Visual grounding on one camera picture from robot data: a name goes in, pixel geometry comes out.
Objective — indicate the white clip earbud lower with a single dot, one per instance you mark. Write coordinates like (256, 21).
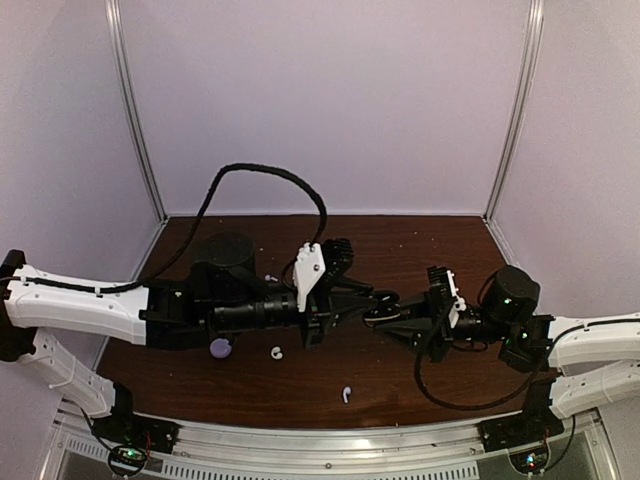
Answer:
(276, 353)

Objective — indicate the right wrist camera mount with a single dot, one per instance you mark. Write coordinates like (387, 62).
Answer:
(442, 283)

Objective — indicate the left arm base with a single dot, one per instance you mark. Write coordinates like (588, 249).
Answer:
(133, 444)

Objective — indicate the black charging case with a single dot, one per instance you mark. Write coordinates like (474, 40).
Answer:
(387, 307)

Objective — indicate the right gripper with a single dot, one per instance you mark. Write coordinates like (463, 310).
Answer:
(437, 336)

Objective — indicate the right aluminium frame post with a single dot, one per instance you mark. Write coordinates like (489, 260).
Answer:
(530, 54)

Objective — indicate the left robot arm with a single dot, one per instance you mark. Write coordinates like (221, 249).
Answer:
(221, 298)

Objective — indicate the purple round charging case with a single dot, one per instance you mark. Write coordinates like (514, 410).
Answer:
(220, 349)

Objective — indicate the aluminium frame post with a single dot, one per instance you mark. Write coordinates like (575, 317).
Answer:
(530, 54)
(132, 115)

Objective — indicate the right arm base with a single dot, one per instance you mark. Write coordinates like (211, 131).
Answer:
(525, 438)

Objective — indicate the front aluminium rail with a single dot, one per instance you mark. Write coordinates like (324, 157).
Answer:
(444, 451)

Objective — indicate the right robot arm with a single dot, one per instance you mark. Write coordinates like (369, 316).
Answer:
(576, 364)

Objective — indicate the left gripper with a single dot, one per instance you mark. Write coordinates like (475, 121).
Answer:
(324, 309)

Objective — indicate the left aluminium frame post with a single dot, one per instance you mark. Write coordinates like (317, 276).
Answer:
(132, 115)

